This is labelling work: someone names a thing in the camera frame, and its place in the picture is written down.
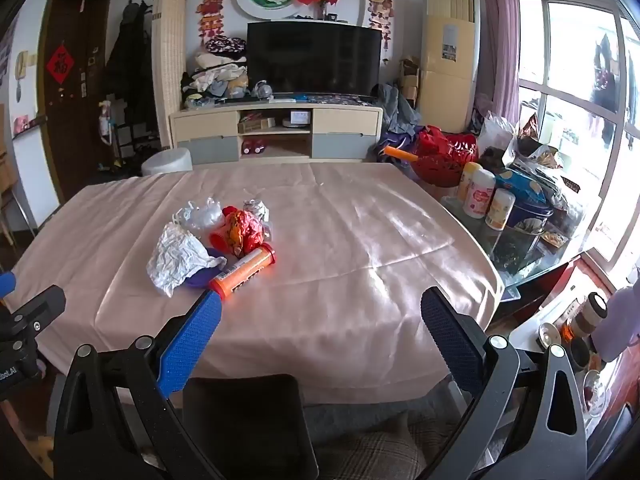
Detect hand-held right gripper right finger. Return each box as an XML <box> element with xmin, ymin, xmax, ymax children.
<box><xmin>421</xmin><ymin>287</ymin><xmax>588</xmax><ymax>480</ymax></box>

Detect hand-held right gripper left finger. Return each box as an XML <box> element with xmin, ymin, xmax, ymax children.
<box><xmin>52</xmin><ymin>290</ymin><xmax>223</xmax><ymax>480</ymax></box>

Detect clear plastic bag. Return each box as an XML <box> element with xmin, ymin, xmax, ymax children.
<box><xmin>172</xmin><ymin>197</ymin><xmax>226</xmax><ymax>236</ymax></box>

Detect grey foil ball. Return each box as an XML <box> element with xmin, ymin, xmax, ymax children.
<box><xmin>242</xmin><ymin>199</ymin><xmax>271</xmax><ymax>223</ymax></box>

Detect purple lid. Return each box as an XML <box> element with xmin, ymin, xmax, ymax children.
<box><xmin>185</xmin><ymin>247</ymin><xmax>226</xmax><ymax>288</ymax></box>

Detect crumpled white paper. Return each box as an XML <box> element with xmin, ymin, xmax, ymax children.
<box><xmin>146</xmin><ymin>222</ymin><xmax>227</xmax><ymax>297</ymax></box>

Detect orange tube container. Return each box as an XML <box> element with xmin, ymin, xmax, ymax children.
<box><xmin>207</xmin><ymin>242</ymin><xmax>278</xmax><ymax>300</ymax></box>

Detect black chair back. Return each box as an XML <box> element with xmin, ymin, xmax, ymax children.
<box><xmin>182</xmin><ymin>374</ymin><xmax>321</xmax><ymax>480</ymax></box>

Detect red orange snack packet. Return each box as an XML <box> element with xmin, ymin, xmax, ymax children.
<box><xmin>209</xmin><ymin>205</ymin><xmax>266</xmax><ymax>258</ymax></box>

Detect blue round tin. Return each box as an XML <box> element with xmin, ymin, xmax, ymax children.
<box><xmin>492</xmin><ymin>195</ymin><xmax>555</xmax><ymax>273</ymax></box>

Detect plaid seat cushion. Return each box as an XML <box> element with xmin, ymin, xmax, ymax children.
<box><xmin>300</xmin><ymin>400</ymin><xmax>481</xmax><ymax>480</ymax></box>

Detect white bottle orange label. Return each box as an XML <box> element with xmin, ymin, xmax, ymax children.
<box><xmin>485</xmin><ymin>187</ymin><xmax>516</xmax><ymax>231</ymax></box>

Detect white bottle red label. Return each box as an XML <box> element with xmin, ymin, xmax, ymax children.
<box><xmin>462</xmin><ymin>167</ymin><xmax>497</xmax><ymax>218</ymax></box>

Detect glass side table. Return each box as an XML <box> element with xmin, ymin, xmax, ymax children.
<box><xmin>440</xmin><ymin>195</ymin><xmax>601</xmax><ymax>286</ymax></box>

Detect white bottle yellow label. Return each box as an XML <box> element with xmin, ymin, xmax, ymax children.
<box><xmin>457</xmin><ymin>162</ymin><xmax>483</xmax><ymax>201</ymax></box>

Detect blue carton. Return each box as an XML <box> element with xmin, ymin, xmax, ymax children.
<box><xmin>495</xmin><ymin>167</ymin><xmax>546</xmax><ymax>206</ymax></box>

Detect lavender cloth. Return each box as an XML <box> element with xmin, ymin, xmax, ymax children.
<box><xmin>595</xmin><ymin>285</ymin><xmax>640</xmax><ymax>363</ymax></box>

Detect brown door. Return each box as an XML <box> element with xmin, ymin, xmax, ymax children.
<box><xmin>39</xmin><ymin>0</ymin><xmax>112</xmax><ymax>201</ymax></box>

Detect red plastic basket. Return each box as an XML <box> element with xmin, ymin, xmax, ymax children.
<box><xmin>407</xmin><ymin>127</ymin><xmax>480</xmax><ymax>188</ymax></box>

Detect white round stool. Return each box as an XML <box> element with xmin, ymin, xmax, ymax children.
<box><xmin>141</xmin><ymin>149</ymin><xmax>193</xmax><ymax>176</ymax></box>

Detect purple bag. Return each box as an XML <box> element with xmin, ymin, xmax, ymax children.
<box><xmin>375</xmin><ymin>130</ymin><xmax>418</xmax><ymax>161</ymax></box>

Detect brown snack bags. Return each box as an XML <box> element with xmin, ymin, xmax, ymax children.
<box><xmin>517</xmin><ymin>112</ymin><xmax>561</xmax><ymax>168</ymax></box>

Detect beige grey television cabinet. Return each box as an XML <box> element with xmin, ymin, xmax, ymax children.
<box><xmin>170</xmin><ymin>95</ymin><xmax>385</xmax><ymax>166</ymax></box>

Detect red diamond door sign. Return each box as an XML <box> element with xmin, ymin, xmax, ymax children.
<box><xmin>45</xmin><ymin>45</ymin><xmax>76</xmax><ymax>86</ymax></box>

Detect grey blue cloth heap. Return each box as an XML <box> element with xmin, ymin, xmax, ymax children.
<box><xmin>372</xmin><ymin>82</ymin><xmax>421</xmax><ymax>136</ymax></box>

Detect dark coats on rack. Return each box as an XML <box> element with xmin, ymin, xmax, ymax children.
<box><xmin>105</xmin><ymin>2</ymin><xmax>153</xmax><ymax>126</ymax></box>

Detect stacked cardboard boxes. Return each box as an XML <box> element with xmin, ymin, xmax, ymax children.
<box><xmin>399</xmin><ymin>56</ymin><xmax>421</xmax><ymax>106</ymax></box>

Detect pile of clothes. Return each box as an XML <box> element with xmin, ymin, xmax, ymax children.
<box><xmin>181</xmin><ymin>35</ymin><xmax>249</xmax><ymax>108</ymax></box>

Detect beige folding screen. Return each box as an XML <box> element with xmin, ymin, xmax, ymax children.
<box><xmin>151</xmin><ymin>0</ymin><xmax>188</xmax><ymax>150</ymax></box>

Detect white framed window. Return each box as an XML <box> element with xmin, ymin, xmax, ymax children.
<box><xmin>515</xmin><ymin>0</ymin><xmax>640</xmax><ymax>271</ymax></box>

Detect black television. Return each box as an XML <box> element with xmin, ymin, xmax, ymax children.
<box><xmin>246</xmin><ymin>21</ymin><xmax>381</xmax><ymax>98</ymax></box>

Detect purple curtain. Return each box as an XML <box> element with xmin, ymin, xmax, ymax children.
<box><xmin>477</xmin><ymin>0</ymin><xmax>521</xmax><ymax>126</ymax></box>

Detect red fish hanging decoration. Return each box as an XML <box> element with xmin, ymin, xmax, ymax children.
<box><xmin>196</xmin><ymin>0</ymin><xmax>230</xmax><ymax>43</ymax></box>

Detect hanging doll decoration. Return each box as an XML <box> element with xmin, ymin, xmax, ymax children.
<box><xmin>366</xmin><ymin>0</ymin><xmax>396</xmax><ymax>63</ymax></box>

